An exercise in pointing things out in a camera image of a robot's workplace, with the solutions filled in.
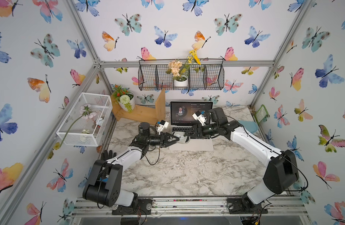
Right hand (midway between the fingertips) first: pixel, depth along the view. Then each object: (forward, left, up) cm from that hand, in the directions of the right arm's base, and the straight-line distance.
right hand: (189, 132), depth 76 cm
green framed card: (+34, -57, -20) cm, 69 cm away
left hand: (-4, +6, -2) cm, 7 cm away
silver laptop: (+23, +6, -17) cm, 29 cm away
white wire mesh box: (-1, +55, +6) cm, 55 cm away
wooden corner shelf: (+24, +31, -15) cm, 42 cm away
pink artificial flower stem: (+3, +53, +11) cm, 55 cm away
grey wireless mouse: (-3, +3, -1) cm, 5 cm away
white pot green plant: (+25, +43, +1) cm, 49 cm away
